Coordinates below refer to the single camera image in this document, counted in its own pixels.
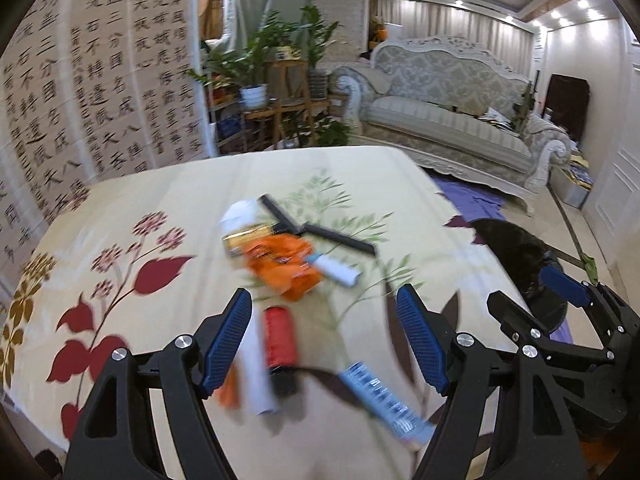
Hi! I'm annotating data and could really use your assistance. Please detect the floral printed sheet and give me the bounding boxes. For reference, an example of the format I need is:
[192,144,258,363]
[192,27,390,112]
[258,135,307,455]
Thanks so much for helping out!
[0,145,531,480]

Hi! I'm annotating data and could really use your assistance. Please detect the grey storage box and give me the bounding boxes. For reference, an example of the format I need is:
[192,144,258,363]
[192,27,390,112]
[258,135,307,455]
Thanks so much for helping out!
[560,162,595,210]

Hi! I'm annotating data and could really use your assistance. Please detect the black trash bin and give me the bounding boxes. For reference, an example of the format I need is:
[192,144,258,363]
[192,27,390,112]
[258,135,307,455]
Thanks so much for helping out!
[472,219,568,333]

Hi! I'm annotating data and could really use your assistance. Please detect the small leafy plant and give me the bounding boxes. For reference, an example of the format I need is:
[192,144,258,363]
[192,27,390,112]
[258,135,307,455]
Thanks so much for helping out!
[300,116,353,148]

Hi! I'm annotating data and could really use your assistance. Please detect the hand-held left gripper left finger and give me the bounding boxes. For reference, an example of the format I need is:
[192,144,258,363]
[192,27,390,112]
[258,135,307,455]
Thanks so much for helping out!
[62,287,253,480]

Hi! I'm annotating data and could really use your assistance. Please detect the blue crate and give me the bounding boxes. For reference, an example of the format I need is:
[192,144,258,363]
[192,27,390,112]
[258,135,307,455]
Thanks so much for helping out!
[216,116,246,140]

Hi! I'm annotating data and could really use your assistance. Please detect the black tube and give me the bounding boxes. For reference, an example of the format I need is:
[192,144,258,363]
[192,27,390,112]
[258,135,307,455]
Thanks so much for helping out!
[259,195,303,235]
[301,223,377,257]

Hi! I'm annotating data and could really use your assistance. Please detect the gold foil wrapper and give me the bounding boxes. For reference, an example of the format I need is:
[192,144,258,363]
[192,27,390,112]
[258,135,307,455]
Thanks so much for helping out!
[223,227,273,256]

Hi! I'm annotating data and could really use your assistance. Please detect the white plastic wrapper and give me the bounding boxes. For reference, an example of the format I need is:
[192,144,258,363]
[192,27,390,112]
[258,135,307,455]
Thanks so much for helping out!
[221,200,261,238]

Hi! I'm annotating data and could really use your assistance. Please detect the potted plant in dark pot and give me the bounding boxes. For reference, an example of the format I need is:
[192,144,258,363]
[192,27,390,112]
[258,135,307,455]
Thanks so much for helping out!
[299,5,341,100]

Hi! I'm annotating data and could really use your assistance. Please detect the blue and white packet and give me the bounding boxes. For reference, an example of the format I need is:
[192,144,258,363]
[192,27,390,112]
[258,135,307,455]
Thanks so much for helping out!
[339,361,436,445]

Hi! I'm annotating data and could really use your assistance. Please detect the ornate grey sofa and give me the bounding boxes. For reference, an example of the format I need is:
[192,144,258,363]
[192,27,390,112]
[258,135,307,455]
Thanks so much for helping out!
[330,35,571,216]

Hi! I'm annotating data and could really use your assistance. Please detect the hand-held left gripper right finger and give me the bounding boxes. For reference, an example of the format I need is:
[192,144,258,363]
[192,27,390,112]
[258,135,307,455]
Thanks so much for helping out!
[396,284,594,480]

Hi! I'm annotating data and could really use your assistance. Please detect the white pleated curtains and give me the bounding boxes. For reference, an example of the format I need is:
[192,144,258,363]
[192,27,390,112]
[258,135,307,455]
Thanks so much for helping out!
[372,0,533,78]

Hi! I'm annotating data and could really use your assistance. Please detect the calligraphy wall hanging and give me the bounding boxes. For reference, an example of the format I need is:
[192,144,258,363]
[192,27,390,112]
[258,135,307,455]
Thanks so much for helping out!
[0,0,218,281]

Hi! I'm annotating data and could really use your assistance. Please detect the orange snack wrapper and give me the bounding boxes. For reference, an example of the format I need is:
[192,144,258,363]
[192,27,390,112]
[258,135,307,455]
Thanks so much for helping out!
[245,234,321,303]

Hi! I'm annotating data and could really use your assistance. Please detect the red thread spool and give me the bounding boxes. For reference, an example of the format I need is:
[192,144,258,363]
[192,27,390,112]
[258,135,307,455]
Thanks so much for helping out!
[263,306,300,396]

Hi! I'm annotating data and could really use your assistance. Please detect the purple cloth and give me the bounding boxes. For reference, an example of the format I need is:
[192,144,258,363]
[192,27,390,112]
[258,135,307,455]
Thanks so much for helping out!
[432,175,508,223]

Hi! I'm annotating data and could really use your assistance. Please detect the wooden plant stand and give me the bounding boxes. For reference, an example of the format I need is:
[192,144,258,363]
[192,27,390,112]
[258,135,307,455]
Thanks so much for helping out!
[242,59,333,151]

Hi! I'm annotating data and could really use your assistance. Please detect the dark cabinet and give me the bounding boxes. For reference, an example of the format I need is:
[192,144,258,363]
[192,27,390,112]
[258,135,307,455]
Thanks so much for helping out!
[544,74,591,143]

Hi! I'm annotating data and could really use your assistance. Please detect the potted plant in white pot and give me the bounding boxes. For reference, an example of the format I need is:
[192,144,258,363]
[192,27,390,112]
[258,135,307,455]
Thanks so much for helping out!
[190,10,296,110]

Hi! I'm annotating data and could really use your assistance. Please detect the white tube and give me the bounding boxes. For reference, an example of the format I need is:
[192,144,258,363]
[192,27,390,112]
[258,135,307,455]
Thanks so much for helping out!
[306,254,362,288]

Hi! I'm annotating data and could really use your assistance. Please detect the papers on sofa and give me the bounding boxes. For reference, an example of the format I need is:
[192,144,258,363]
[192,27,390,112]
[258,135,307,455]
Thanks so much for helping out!
[477,107,516,131]

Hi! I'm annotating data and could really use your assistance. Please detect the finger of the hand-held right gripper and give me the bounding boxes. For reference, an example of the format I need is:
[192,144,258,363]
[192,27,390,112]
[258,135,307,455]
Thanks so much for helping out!
[486,290,612,362]
[541,265,640,357]

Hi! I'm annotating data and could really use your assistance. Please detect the orange wrapper scrap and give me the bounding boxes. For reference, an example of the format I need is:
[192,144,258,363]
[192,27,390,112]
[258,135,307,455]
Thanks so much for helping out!
[215,365,241,408]

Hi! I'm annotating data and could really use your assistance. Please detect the white paper roll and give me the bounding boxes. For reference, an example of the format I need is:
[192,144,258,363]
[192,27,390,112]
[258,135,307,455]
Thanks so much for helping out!
[239,310,278,417]

